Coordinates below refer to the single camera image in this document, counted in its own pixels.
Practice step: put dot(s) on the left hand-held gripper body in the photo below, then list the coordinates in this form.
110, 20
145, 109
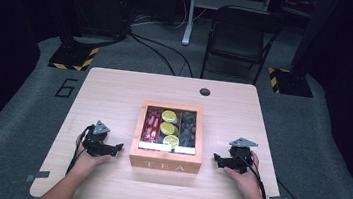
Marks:
95, 142

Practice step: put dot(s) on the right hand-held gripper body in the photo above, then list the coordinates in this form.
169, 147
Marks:
240, 158

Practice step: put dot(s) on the wooden tea box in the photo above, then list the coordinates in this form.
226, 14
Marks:
165, 161

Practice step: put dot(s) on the person's left hand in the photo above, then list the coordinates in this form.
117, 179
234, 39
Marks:
88, 165

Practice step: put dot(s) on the person's right hand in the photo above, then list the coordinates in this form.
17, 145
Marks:
246, 183

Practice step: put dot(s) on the black tape floor marking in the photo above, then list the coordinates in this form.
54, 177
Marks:
63, 96

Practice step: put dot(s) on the black table grommet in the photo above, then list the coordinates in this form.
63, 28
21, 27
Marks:
205, 91

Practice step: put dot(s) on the black stand with striped base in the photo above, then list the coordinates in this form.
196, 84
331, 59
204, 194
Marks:
292, 83
72, 57

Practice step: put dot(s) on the black folding chair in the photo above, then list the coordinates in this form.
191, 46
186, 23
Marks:
238, 39

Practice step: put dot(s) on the black cabinet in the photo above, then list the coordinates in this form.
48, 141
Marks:
98, 3

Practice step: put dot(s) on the white desk frame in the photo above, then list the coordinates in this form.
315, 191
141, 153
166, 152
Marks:
189, 20

